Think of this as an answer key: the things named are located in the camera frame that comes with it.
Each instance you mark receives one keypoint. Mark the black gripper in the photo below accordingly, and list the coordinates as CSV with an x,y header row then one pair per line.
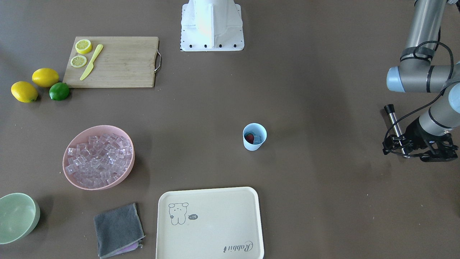
x,y
415,132

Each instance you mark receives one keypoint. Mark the clear ice cube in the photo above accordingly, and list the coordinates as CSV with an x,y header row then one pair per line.
x,y
257,140

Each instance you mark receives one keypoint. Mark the red strawberry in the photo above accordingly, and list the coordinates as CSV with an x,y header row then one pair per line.
x,y
249,137

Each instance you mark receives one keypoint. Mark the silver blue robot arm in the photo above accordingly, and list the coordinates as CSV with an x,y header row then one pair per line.
x,y
426,66

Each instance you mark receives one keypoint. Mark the light blue plastic cup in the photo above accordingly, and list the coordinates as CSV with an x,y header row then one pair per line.
x,y
256,129

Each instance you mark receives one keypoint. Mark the pile of clear ice cubes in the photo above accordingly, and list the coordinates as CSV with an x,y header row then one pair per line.
x,y
99,160

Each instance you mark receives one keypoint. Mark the cream rabbit tray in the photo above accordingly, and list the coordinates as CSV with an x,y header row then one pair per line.
x,y
217,223

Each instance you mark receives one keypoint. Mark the bamboo cutting board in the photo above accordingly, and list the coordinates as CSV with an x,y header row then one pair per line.
x,y
122,62

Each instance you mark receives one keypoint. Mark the grey folded cloth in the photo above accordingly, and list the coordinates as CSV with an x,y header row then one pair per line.
x,y
118,231

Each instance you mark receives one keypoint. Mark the pink bowl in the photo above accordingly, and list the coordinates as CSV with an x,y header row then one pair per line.
x,y
75,180

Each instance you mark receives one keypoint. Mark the yellow plastic knife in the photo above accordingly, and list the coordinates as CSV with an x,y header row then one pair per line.
x,y
90,65

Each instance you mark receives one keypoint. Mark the lemon half slice upper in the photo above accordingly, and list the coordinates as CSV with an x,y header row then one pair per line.
x,y
83,46

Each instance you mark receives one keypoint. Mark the lemon half slice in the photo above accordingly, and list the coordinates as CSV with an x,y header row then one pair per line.
x,y
83,46
78,61

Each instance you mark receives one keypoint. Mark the lemon half slice lower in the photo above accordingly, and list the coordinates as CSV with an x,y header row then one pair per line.
x,y
78,61

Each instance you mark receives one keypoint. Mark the green lime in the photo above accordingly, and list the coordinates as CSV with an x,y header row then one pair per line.
x,y
59,91

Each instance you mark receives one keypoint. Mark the yellow lemon near board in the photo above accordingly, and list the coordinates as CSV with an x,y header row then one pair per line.
x,y
45,77

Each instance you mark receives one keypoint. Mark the yellow lemon outer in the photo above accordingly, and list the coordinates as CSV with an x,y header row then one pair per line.
x,y
24,92

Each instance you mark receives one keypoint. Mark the mint green bowl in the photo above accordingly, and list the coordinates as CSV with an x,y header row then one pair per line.
x,y
19,215

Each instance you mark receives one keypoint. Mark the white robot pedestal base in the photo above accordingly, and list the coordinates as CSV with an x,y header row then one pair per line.
x,y
211,25

